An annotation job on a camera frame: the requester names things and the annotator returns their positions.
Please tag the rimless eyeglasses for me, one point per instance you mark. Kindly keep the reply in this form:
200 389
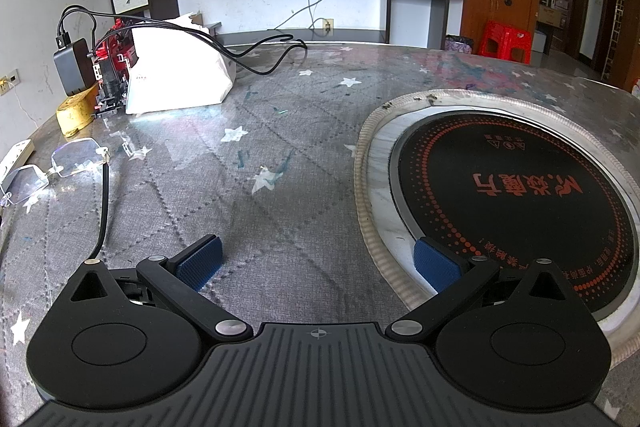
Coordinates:
105 202

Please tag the cardboard box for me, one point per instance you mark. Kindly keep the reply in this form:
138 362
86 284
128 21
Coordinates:
550 16

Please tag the purple waste bin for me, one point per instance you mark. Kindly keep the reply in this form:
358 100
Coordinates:
457 44

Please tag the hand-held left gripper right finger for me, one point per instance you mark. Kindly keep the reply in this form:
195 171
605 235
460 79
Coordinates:
437 262

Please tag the white power strip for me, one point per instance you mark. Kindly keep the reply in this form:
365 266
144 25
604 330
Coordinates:
12 157

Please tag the red plastic stool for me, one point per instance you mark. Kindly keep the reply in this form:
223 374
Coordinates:
505 39

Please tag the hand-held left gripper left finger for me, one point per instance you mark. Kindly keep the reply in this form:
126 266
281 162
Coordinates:
202 259

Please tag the grey power adapter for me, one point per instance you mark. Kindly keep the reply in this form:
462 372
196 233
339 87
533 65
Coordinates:
72 67

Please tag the white wall socket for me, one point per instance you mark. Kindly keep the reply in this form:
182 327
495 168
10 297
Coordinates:
326 26
9 82

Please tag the yellow tape roll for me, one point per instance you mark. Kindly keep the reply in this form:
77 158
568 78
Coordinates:
72 117

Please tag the metal ladder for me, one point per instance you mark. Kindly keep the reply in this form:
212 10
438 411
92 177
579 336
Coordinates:
611 42

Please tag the red black block model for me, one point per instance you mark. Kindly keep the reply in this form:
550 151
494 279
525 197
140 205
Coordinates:
117 54

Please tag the round black induction cooker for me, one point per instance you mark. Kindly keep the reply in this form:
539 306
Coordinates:
525 167

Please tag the white paper bag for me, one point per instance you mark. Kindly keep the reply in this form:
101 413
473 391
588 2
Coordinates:
175 72

